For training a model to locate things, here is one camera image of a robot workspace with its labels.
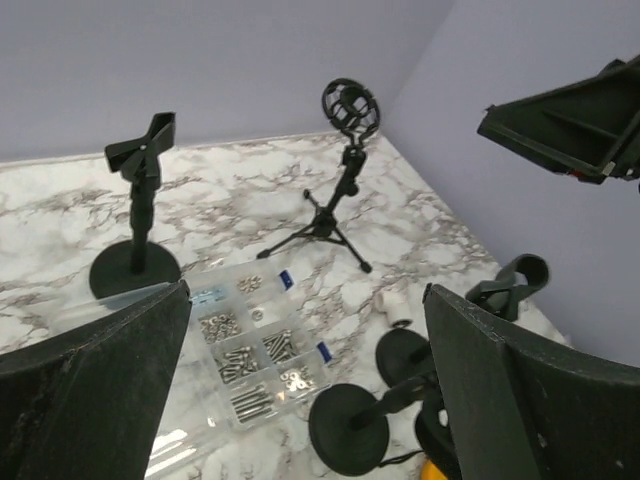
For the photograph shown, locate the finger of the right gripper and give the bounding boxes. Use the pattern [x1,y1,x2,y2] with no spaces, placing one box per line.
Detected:
[477,113,617,184]
[487,56,639,130]

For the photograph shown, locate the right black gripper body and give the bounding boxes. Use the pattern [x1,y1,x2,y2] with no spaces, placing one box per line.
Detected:
[612,99,639,182]

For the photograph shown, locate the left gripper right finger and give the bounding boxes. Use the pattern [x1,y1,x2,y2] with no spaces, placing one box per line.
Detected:
[423,285,639,479]

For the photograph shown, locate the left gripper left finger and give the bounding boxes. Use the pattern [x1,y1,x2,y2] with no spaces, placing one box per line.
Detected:
[1,280,191,479]

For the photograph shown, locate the shock mount round base stand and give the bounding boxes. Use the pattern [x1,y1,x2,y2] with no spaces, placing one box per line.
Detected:
[308,375,462,479]

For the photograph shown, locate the black tripod shock mount stand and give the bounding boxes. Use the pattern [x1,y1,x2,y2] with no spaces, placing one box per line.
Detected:
[256,78,381,273]

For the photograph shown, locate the orange tape measure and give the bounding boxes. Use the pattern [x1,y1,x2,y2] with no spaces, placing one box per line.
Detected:
[384,449,451,480]

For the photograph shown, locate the small white adapter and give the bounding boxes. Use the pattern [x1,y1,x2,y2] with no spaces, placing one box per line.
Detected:
[374,291,413,328]

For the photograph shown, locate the clear screw organizer box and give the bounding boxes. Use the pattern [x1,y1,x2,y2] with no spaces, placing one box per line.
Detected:
[145,260,330,479]

